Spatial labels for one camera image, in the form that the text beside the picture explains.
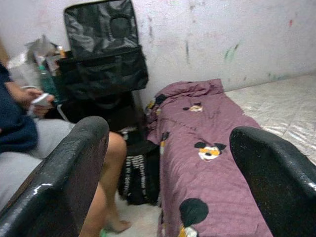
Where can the grey quilted mattress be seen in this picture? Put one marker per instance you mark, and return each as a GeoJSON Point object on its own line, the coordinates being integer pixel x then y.
{"type": "Point", "coordinates": [284, 106]}

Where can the person in grey shorts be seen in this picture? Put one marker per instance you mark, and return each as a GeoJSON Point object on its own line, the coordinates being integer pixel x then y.
{"type": "Point", "coordinates": [14, 123]}

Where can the white handheld controller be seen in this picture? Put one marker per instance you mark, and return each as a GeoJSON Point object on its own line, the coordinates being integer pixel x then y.
{"type": "Point", "coordinates": [40, 99]}

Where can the green slipper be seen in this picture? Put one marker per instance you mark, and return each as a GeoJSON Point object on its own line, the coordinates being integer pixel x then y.
{"type": "Point", "coordinates": [106, 232]}

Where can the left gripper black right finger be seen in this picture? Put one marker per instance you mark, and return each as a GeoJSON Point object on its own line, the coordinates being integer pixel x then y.
{"type": "Point", "coordinates": [279, 187]}

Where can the green plastic bottle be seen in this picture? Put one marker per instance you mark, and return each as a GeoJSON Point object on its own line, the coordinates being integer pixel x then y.
{"type": "Point", "coordinates": [48, 84]}

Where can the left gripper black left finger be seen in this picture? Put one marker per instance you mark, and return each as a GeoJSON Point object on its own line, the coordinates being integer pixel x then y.
{"type": "Point", "coordinates": [49, 197]}

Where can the black fabric suitcase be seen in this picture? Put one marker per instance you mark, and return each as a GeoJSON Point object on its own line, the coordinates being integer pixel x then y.
{"type": "Point", "coordinates": [103, 32]}

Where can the black white striped bag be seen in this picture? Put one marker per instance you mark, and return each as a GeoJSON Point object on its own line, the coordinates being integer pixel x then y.
{"type": "Point", "coordinates": [138, 172]}

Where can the purple cartoon mouse blanket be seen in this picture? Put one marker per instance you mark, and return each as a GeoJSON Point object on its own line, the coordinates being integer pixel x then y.
{"type": "Point", "coordinates": [197, 128]}

